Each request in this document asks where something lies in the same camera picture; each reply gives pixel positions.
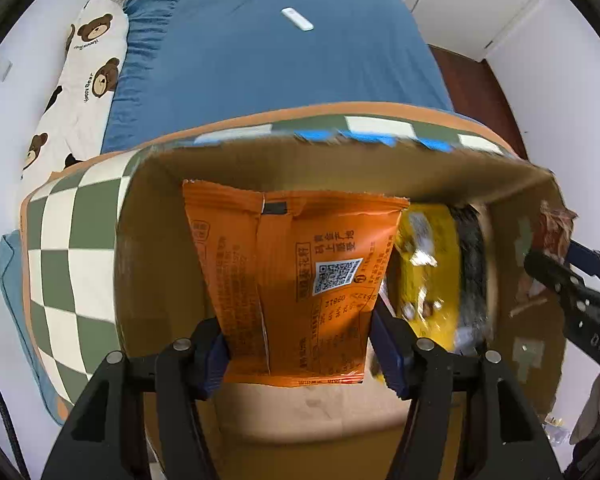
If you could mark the black snack packet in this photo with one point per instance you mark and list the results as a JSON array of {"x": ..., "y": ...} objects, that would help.
[{"x": 475, "y": 270}]

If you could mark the white door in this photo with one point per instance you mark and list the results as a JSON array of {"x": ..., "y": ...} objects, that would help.
[{"x": 460, "y": 5}]

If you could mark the light blue cushion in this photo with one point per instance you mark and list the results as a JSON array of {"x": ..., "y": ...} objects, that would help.
[{"x": 10, "y": 270}]

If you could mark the bear print pillow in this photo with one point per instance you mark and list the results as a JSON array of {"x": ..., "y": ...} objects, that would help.
[{"x": 80, "y": 90}]

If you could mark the brown snack packet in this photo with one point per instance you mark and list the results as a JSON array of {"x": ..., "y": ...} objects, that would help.
[{"x": 555, "y": 225}]

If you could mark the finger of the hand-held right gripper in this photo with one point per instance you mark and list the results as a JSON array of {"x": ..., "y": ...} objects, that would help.
[
  {"x": 590, "y": 261},
  {"x": 552, "y": 272}
]

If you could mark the green white checkered blanket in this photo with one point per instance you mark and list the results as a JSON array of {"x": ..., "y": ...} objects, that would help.
[{"x": 70, "y": 240}]

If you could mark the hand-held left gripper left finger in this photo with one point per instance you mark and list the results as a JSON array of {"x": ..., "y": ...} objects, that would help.
[{"x": 215, "y": 366}]

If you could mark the orange snack packet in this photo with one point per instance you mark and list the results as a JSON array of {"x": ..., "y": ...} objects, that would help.
[{"x": 280, "y": 285}]

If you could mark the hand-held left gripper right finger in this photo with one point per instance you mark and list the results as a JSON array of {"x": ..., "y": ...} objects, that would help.
[{"x": 387, "y": 357}]

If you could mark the white wall plate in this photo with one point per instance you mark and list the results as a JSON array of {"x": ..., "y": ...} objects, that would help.
[{"x": 2, "y": 69}]

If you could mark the white remote control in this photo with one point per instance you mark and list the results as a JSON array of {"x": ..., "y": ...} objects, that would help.
[{"x": 297, "y": 19}]

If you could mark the blue bed sheet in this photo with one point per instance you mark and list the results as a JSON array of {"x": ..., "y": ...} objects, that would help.
[{"x": 255, "y": 70}]

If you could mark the yellow snack packet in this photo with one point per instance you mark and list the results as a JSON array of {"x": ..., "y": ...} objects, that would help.
[{"x": 430, "y": 270}]

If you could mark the cardboard box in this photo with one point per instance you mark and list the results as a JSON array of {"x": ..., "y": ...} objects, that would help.
[{"x": 330, "y": 170}]

